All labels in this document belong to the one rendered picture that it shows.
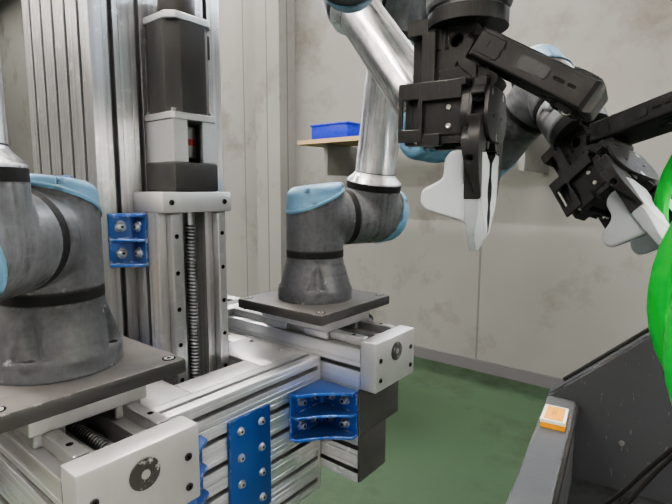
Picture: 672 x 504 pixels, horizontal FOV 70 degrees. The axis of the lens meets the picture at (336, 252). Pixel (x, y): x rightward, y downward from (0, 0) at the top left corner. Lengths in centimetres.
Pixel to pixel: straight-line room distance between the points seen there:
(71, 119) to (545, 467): 85
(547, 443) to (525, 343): 280
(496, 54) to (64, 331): 53
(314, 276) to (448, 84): 56
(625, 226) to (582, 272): 270
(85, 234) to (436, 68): 43
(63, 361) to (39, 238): 16
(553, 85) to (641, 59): 286
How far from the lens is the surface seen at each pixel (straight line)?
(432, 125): 45
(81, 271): 64
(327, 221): 92
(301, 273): 93
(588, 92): 43
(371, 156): 99
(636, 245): 64
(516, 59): 44
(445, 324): 365
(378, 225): 100
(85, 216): 64
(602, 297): 329
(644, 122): 62
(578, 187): 63
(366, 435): 95
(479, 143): 43
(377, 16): 84
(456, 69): 47
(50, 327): 64
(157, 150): 86
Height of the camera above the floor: 125
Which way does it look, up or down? 7 degrees down
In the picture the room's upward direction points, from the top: straight up
